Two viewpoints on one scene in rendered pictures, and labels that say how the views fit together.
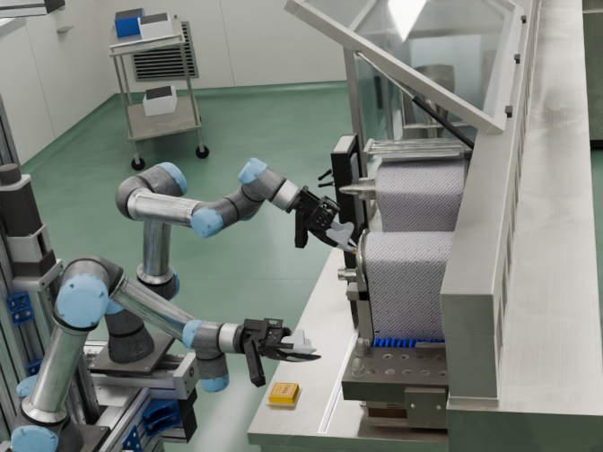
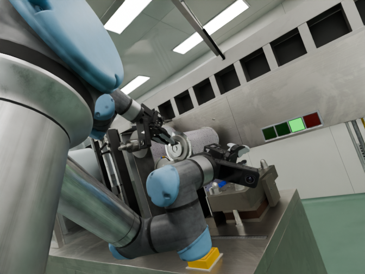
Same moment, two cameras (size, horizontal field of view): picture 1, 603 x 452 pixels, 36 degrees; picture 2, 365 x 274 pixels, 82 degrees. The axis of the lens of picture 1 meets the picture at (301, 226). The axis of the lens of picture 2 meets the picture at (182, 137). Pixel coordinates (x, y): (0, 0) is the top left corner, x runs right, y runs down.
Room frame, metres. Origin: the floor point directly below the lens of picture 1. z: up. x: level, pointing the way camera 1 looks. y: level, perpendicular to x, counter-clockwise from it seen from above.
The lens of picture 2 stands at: (1.89, 0.70, 1.21)
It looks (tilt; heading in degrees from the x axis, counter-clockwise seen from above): 5 degrees up; 289
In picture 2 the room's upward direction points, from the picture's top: 18 degrees counter-clockwise
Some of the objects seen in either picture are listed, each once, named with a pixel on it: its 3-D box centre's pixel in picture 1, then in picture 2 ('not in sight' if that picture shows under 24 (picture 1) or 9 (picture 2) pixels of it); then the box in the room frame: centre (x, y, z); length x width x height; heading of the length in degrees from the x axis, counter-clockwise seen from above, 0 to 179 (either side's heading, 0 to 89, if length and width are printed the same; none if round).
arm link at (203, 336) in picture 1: (206, 336); (175, 182); (2.08, 0.28, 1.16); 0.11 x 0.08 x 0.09; 65
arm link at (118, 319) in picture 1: (122, 305); not in sight; (2.65, 0.60, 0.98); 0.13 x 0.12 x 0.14; 134
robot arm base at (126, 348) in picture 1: (128, 337); not in sight; (2.65, 0.61, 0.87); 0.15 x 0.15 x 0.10
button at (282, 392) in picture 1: (284, 393); (203, 257); (2.15, 0.12, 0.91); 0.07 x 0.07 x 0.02; 72
